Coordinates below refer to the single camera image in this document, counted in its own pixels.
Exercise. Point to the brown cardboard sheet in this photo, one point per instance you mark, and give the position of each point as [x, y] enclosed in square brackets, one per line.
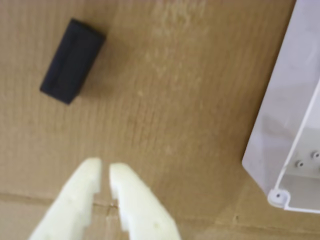
[175, 112]

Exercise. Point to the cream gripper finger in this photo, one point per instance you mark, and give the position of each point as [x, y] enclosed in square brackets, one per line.
[72, 200]
[140, 207]

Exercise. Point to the white plastic box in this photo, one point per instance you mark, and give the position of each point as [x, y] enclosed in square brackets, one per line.
[282, 112]

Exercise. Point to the black rectangular block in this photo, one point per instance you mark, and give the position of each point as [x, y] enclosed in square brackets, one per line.
[72, 60]

